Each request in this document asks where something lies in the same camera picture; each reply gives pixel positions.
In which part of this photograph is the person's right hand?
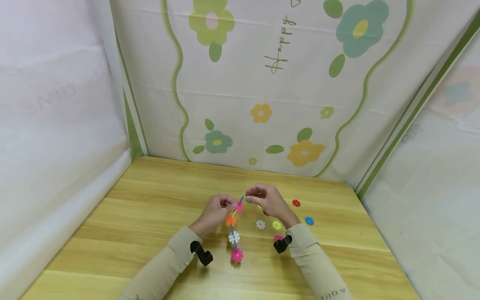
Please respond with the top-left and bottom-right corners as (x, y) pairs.
(245, 184), (301, 230)

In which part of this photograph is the person's left hand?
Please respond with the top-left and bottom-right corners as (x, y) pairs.
(188, 194), (238, 239)

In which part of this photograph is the colourful snowflake piece chain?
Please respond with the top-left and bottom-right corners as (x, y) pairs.
(225, 196), (245, 263)

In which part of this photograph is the person's right forearm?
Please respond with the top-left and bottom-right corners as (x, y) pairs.
(285, 223), (354, 300)

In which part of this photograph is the person's left forearm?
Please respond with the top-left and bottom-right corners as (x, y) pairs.
(119, 226), (203, 300)

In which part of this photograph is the black wrist band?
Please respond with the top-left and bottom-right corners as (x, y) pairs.
(190, 240), (214, 267)
(273, 235), (293, 254)

